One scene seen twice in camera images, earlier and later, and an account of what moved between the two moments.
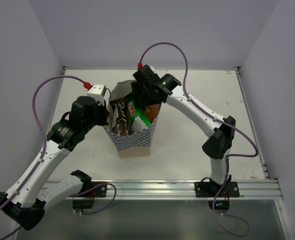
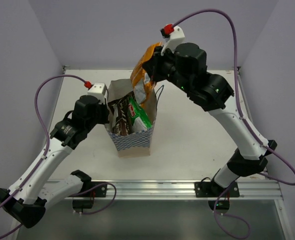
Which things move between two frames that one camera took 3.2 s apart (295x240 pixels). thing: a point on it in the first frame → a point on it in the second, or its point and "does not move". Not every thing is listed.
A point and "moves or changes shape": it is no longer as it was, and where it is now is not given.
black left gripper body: [102, 114] does not move
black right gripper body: [144, 97] → [168, 63]
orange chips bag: [152, 111] moves or changes shape
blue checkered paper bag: [138, 143] does not move
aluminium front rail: [259, 189] does not move
